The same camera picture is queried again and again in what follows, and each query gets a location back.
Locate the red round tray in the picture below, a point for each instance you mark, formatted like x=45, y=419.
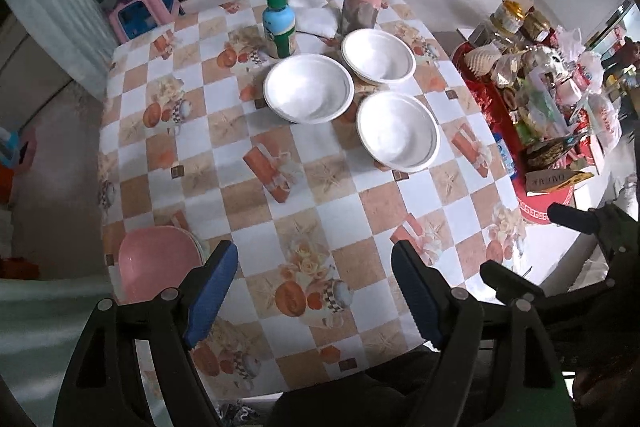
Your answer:
x=545, y=212

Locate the pale green cloth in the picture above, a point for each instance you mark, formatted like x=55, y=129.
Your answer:
x=40, y=332

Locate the white plastic bag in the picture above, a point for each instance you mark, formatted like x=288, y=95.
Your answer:
x=590, y=72
x=605, y=122

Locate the clear bag of dried slices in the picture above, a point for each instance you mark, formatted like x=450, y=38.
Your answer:
x=540, y=117

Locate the woven basket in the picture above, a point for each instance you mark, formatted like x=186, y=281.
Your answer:
x=550, y=154

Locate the kraft paper box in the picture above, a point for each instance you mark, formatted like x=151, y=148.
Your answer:
x=555, y=181

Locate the blue wet wipes packet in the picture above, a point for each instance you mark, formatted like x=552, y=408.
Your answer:
x=504, y=154

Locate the white foam bowl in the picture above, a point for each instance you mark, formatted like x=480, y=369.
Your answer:
x=378, y=54
x=309, y=87
x=397, y=129

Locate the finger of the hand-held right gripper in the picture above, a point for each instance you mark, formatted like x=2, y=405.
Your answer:
x=570, y=217
x=505, y=279

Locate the pale curtain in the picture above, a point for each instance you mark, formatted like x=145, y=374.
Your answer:
x=50, y=7

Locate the pink plate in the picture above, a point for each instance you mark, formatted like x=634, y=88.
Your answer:
x=155, y=262

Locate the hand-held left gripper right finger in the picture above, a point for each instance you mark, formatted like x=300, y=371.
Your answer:
x=417, y=297

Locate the checked printed tablecloth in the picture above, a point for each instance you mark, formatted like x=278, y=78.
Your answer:
x=325, y=207

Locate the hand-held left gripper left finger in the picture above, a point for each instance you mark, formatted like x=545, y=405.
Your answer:
x=212, y=292

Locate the blue plastic object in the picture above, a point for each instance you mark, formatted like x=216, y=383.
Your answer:
x=10, y=147

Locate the pile of red candy packets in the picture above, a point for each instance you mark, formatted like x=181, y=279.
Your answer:
x=492, y=102

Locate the green-capped plastic bottle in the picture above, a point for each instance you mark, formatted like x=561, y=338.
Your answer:
x=280, y=32

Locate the pale green plate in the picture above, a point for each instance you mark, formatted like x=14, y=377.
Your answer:
x=198, y=247

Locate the foam-netted fruit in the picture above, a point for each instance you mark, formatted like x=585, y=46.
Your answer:
x=482, y=62

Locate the orange plastic object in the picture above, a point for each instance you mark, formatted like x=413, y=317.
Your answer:
x=5, y=184

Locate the gold-lid jar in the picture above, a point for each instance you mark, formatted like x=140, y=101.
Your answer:
x=510, y=17
x=535, y=24

